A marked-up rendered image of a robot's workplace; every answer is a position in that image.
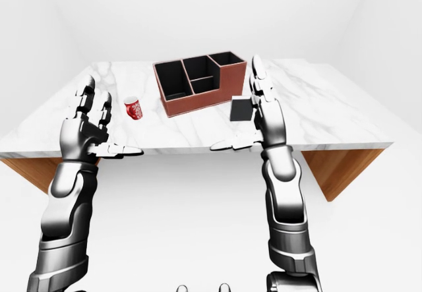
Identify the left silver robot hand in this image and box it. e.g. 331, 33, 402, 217
59, 74, 144, 164

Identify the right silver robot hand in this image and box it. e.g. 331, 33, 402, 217
210, 54, 287, 152

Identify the black book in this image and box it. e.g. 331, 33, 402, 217
229, 95, 255, 123

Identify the red-brown desk caddy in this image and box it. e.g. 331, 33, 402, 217
152, 51, 247, 119

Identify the red patterned mug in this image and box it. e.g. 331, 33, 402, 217
123, 96, 144, 121

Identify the wooden table base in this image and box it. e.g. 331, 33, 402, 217
0, 148, 386, 202

